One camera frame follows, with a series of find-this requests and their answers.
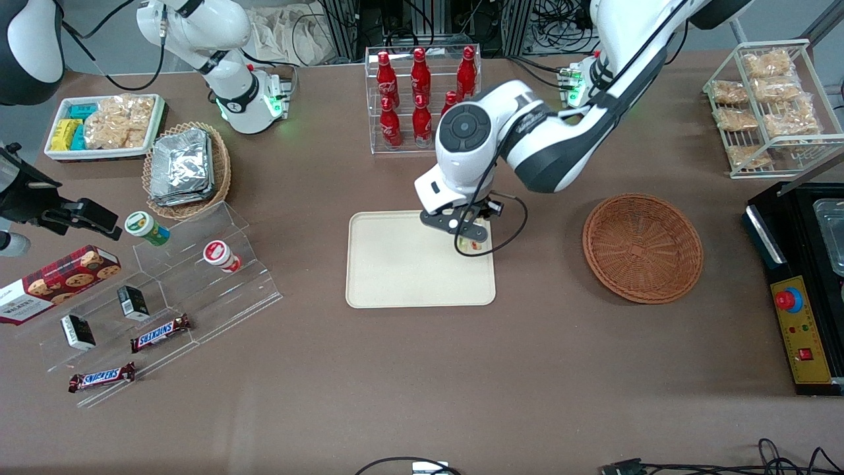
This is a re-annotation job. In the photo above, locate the green yogurt cup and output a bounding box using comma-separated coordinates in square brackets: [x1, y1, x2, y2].
[125, 210, 171, 247]

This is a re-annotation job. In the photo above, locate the clear acrylic bottle rack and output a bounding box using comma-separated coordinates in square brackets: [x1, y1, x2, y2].
[365, 44, 483, 156]

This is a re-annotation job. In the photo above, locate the foil-wrapped pack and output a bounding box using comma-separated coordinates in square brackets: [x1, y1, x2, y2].
[150, 188, 216, 207]
[150, 128, 214, 199]

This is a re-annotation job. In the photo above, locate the yellow snack packet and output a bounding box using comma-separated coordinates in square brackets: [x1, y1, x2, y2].
[51, 118, 84, 152]

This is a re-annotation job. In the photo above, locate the black loop gripper cable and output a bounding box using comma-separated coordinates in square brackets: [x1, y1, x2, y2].
[454, 193, 529, 259]

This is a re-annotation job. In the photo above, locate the beige plastic tray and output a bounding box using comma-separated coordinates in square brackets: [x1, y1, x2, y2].
[346, 210, 497, 309]

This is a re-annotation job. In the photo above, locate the black machine with yellow panel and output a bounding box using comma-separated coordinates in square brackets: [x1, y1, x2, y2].
[744, 181, 844, 397]

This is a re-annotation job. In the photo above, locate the silver machine handle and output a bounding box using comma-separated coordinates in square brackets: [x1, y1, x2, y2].
[745, 204, 787, 269]

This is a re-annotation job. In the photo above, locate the aluminium profile bar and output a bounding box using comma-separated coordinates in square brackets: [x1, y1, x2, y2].
[777, 148, 844, 199]

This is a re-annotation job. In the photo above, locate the light wicker basket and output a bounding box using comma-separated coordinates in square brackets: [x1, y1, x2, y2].
[142, 121, 232, 221]

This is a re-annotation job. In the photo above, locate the black cable bundle with connector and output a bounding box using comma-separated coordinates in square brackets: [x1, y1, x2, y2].
[599, 438, 844, 475]

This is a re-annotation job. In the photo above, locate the small black carton box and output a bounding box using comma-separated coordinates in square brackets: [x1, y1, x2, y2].
[60, 314, 97, 352]
[117, 285, 151, 323]

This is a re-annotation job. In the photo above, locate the clear bagged snack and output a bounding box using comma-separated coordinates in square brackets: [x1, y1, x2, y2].
[711, 80, 750, 106]
[764, 96, 822, 140]
[713, 107, 760, 132]
[742, 49, 795, 79]
[727, 144, 773, 170]
[751, 77, 802, 104]

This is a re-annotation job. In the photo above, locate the black table cable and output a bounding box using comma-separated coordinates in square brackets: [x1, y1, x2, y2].
[355, 456, 464, 475]

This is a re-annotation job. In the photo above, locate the white rectangular snack bin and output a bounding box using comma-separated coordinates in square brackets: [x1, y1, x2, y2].
[44, 94, 166, 163]

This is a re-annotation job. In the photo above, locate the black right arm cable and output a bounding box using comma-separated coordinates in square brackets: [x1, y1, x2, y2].
[61, 0, 167, 92]

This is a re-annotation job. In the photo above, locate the red tartan cookie box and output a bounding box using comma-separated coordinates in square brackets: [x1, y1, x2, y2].
[0, 245, 122, 326]

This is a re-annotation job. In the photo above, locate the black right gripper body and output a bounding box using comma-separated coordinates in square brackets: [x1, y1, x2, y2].
[0, 146, 64, 222]

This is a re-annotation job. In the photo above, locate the red strawberry yogurt cup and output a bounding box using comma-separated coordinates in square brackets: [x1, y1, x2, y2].
[202, 240, 242, 274]

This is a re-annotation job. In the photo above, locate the clear rice cracker bag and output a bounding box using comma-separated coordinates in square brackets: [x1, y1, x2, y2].
[84, 94, 156, 150]

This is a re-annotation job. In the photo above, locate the Snickers chocolate bar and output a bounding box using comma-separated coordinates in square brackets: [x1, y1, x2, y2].
[129, 314, 193, 354]
[68, 362, 136, 395]

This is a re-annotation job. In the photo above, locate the clear acrylic tiered stand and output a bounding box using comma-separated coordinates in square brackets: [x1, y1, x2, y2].
[36, 201, 284, 409]

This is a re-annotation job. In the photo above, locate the white wire rack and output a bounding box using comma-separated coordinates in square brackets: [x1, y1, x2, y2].
[702, 39, 844, 180]

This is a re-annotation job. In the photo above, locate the brown round wicker basket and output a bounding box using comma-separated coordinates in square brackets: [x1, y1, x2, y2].
[582, 193, 704, 305]

